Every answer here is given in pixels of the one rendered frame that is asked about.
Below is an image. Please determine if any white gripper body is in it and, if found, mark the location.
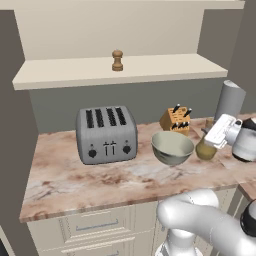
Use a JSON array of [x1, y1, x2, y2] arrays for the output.
[[203, 113, 239, 150]]

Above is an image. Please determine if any brown wooden pepper shaker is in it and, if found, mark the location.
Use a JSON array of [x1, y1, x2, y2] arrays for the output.
[[111, 49, 124, 72]]

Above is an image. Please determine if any silver four-slot toaster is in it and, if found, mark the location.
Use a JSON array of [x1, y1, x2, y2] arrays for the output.
[[75, 105, 139, 166]]

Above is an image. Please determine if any wooden knife block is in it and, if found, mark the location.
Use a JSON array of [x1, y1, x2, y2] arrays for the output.
[[158, 106, 192, 137]]

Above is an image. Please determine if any silver drawer handle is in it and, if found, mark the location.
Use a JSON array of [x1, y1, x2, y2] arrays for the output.
[[75, 219, 120, 232]]

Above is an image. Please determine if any grey green mixing bowl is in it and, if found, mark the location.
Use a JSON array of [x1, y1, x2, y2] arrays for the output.
[[150, 130, 196, 167]]

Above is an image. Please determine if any cream drawer front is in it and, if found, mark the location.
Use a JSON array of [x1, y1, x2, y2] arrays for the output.
[[59, 208, 135, 245], [60, 237, 136, 256]]

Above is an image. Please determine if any cream cabinet shelf board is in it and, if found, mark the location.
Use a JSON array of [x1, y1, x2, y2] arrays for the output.
[[0, 0, 246, 11], [12, 53, 229, 91]]

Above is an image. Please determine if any olive yellow bottle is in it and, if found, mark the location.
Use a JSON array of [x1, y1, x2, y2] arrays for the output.
[[194, 117, 219, 162]]

